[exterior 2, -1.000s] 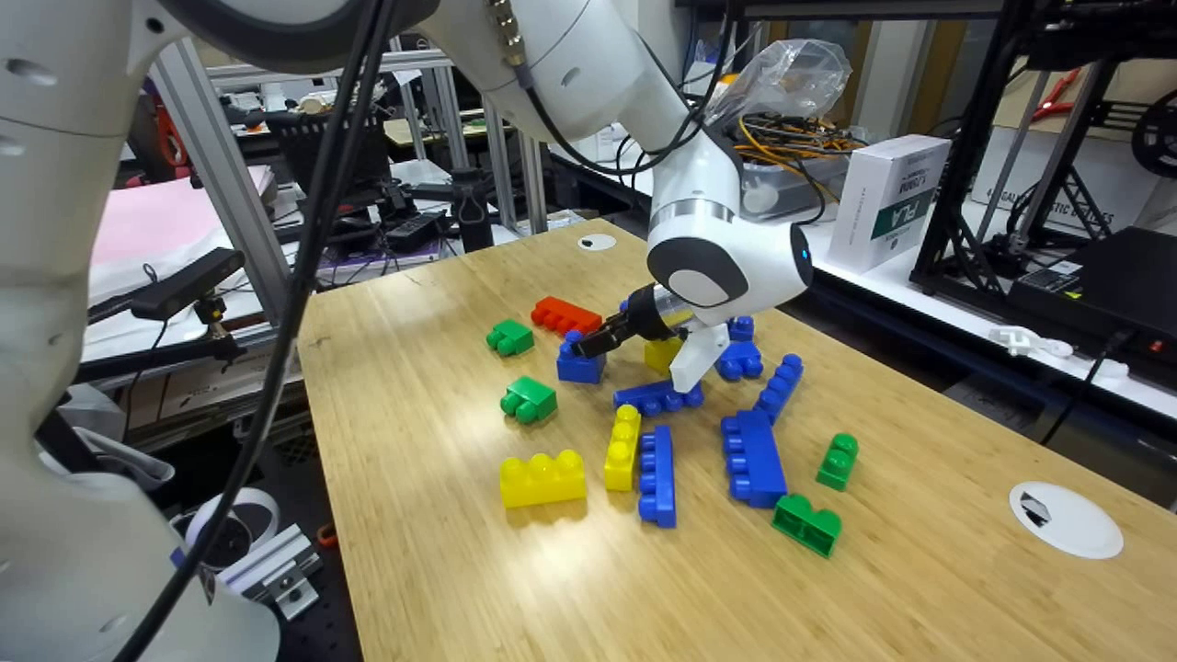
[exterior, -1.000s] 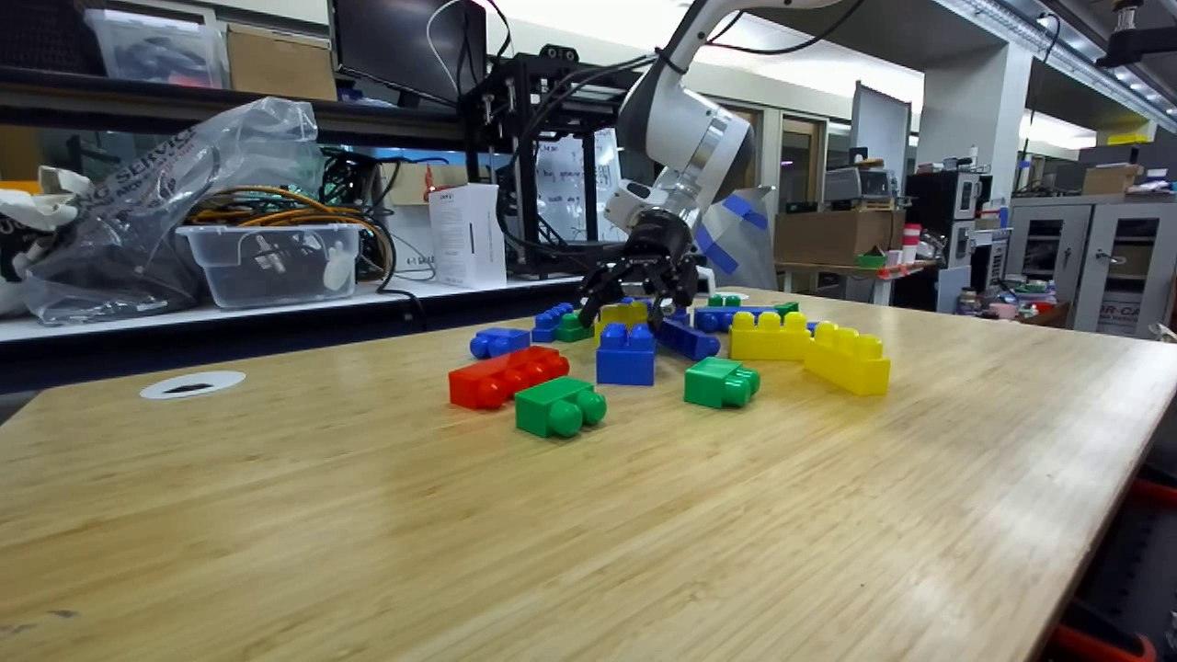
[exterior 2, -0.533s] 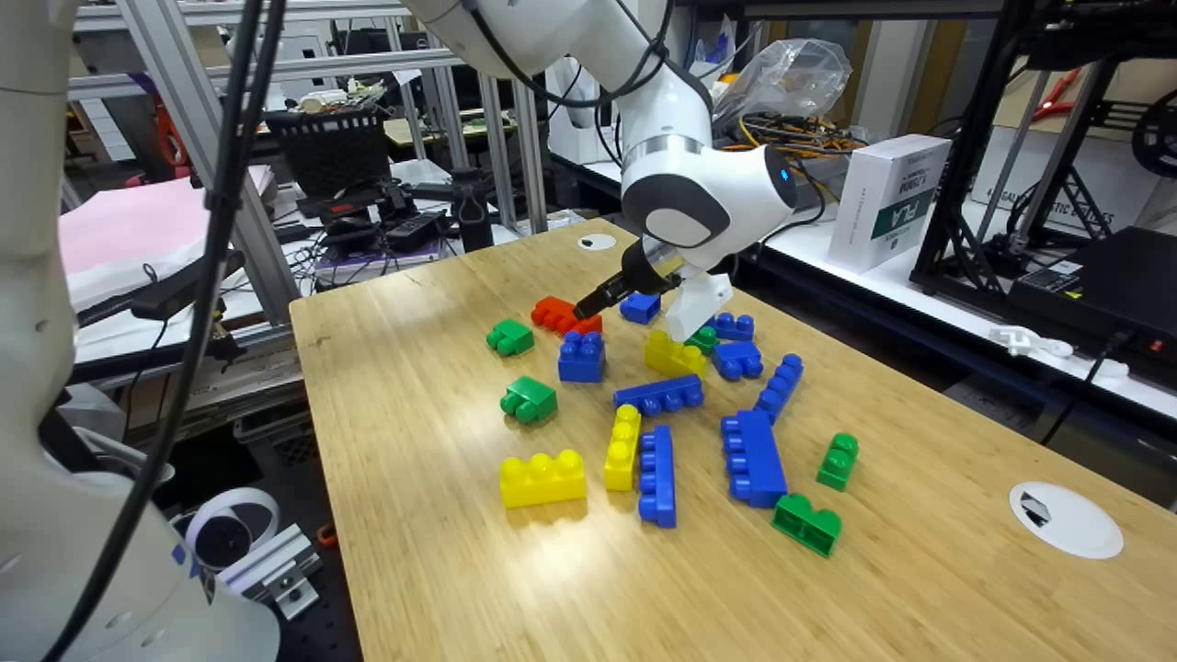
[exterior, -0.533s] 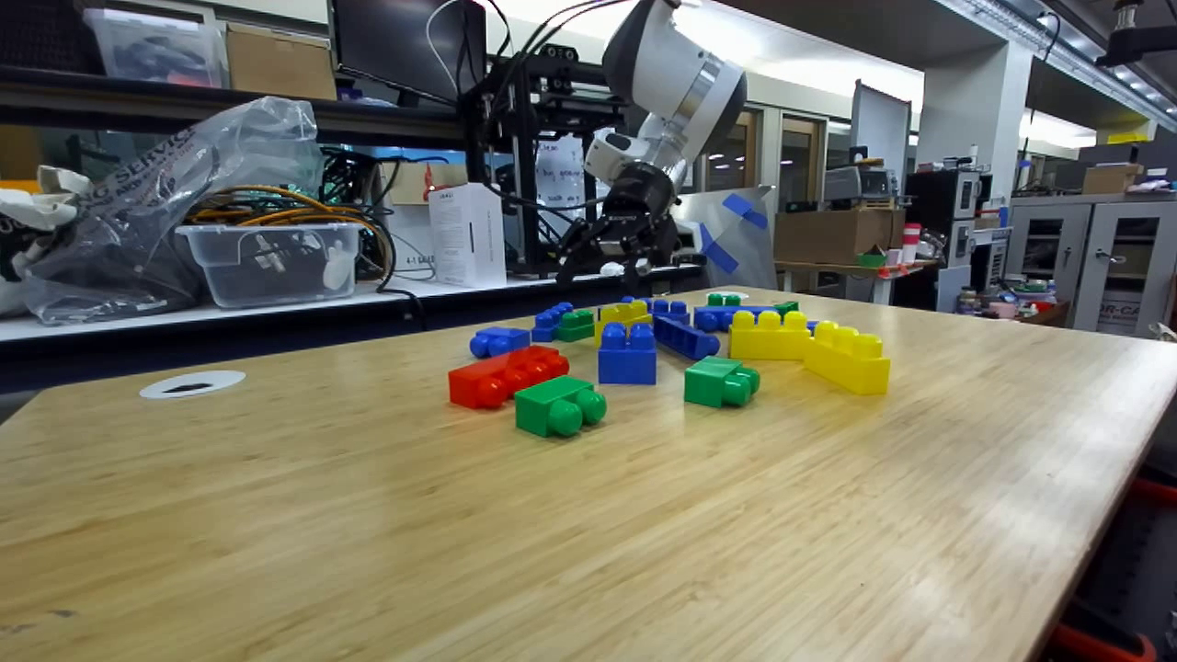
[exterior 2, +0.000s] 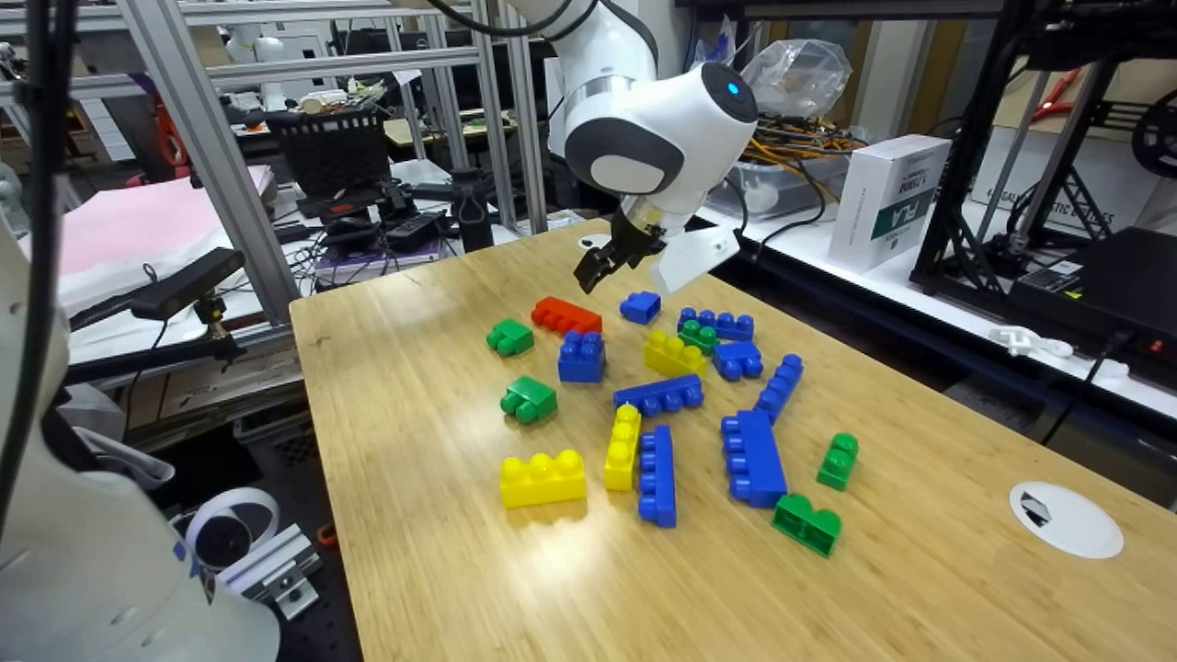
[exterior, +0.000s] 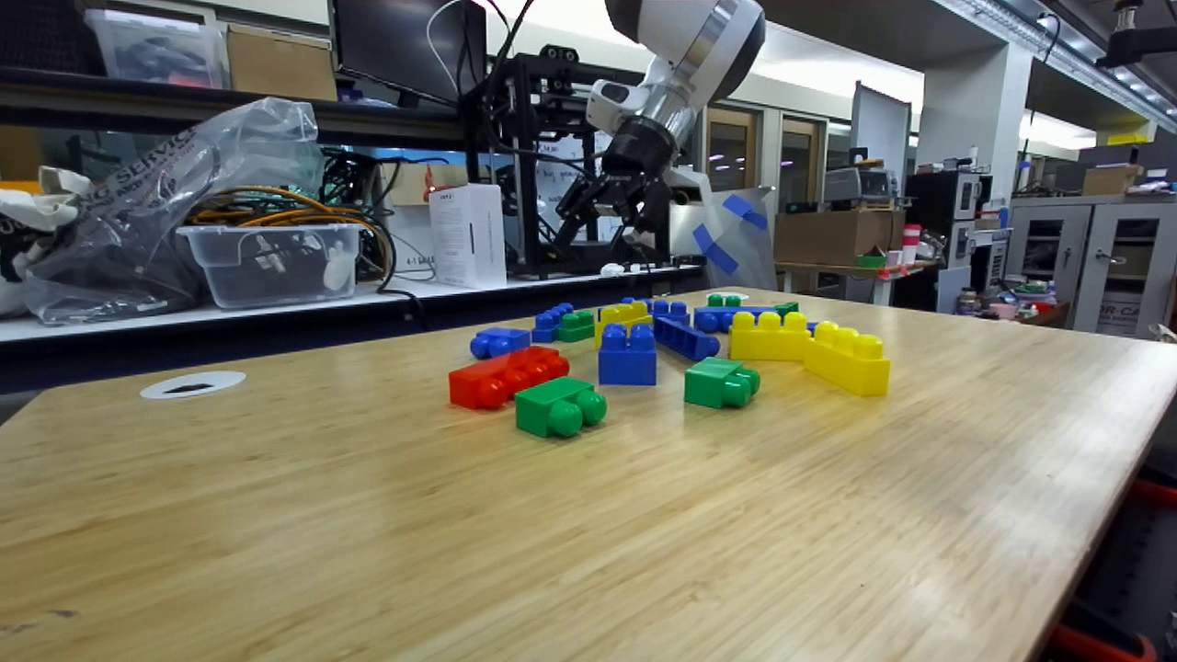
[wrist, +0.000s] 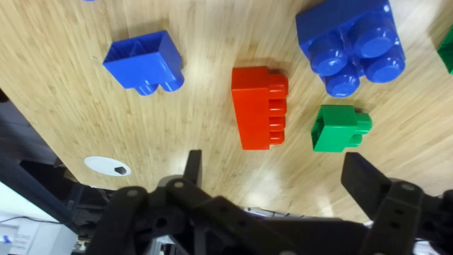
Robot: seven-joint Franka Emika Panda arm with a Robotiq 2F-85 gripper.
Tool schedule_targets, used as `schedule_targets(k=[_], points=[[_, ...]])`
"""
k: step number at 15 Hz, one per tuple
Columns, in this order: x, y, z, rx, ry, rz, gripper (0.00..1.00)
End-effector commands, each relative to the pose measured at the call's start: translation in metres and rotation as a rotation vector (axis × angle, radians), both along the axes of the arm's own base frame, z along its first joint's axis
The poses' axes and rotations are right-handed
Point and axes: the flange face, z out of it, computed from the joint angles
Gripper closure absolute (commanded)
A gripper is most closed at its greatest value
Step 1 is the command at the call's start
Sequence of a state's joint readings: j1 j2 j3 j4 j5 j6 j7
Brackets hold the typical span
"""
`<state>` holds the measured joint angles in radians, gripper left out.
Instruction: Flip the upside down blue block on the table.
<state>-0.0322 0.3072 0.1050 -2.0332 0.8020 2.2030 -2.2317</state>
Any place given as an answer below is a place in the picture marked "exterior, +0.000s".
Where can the blue three-stud block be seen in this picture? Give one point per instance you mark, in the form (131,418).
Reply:
(551,322)
(685,337)

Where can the black printer frame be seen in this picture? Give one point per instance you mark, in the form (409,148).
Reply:
(529,124)

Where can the clear plastic storage bin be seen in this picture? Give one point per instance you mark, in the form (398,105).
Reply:
(276,261)

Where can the small green block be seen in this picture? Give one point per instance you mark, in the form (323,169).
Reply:
(578,323)

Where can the red four-stud block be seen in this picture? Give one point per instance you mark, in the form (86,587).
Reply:
(504,377)

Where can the green two-stud block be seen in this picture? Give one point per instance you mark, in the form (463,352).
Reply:
(723,382)
(723,300)
(785,305)
(562,407)

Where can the small brown cardboard box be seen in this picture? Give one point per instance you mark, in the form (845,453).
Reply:
(281,61)

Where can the clear plastic bag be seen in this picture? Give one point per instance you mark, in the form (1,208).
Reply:
(160,169)

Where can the black computer monitor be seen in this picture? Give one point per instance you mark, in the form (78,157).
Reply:
(408,40)

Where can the blue two-stud block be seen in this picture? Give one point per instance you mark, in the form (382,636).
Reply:
(671,311)

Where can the small white table grommet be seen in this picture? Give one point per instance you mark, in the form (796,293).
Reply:
(193,382)

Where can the small blue block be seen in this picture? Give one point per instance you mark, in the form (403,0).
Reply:
(497,342)

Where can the grey glass-door cabinet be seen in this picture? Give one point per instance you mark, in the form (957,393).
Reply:
(1091,261)

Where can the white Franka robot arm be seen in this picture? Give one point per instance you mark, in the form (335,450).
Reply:
(692,40)

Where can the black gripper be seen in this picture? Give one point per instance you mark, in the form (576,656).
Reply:
(639,148)

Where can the large yellow three-stud block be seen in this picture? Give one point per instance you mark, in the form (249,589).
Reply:
(849,358)

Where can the white side bench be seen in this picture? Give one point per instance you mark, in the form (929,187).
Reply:
(308,315)

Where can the yellow two-stud block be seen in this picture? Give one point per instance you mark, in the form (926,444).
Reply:
(626,315)

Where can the long yellow block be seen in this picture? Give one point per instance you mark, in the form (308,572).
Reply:
(772,337)

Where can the white cardboard box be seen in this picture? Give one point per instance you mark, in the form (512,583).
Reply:
(466,234)

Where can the blue square two-by-two block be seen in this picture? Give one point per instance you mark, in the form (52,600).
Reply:
(626,354)

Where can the clear shelf storage box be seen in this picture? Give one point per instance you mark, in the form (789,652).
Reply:
(154,45)

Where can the wide brown cardboard box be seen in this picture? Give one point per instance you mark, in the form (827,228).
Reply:
(842,238)

